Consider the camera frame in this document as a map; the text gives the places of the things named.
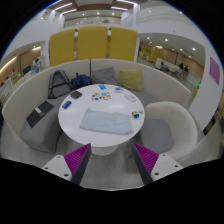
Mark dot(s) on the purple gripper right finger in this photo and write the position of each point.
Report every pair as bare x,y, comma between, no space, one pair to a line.
153,166

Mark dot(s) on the yellow-green cushion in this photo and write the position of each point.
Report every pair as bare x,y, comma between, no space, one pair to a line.
132,79

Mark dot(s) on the light blue towel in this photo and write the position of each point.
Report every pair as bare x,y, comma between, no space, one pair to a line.
106,122

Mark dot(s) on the blue card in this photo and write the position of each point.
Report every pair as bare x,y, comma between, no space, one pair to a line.
102,87

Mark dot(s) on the black backpack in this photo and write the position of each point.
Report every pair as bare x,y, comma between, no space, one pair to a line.
59,84

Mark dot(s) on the black laptop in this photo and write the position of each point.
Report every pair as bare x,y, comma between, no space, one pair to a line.
38,113

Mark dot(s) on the left yellow panel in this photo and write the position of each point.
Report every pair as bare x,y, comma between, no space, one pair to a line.
62,47

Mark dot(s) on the dark blue bag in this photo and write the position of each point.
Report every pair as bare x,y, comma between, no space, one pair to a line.
80,81

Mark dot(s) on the purple wall panel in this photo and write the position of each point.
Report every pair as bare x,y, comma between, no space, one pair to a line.
214,71

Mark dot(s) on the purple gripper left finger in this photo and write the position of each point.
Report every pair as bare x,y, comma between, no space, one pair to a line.
72,166

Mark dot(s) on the right yellow panel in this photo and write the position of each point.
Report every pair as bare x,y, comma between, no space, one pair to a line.
123,43

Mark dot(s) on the white armchair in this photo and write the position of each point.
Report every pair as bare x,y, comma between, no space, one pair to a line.
168,128

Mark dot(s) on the middle yellow panel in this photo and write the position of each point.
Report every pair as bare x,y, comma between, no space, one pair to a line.
92,42

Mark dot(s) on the colourful card sheet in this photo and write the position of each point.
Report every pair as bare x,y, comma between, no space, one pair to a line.
101,96

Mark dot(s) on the white blue small box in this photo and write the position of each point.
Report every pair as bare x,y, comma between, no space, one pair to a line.
118,89

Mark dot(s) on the white book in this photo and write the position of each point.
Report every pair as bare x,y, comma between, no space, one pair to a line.
130,97

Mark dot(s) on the curved white sofa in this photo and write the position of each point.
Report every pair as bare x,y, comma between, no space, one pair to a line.
157,86

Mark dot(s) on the grey cushion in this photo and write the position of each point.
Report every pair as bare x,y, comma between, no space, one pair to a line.
104,76

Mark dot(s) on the round white table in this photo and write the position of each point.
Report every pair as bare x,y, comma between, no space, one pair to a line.
102,143

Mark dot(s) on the blue yellow toy block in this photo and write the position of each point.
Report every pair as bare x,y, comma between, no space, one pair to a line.
135,114

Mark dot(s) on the yellow panel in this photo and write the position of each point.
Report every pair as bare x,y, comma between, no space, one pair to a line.
92,42
62,47
123,43

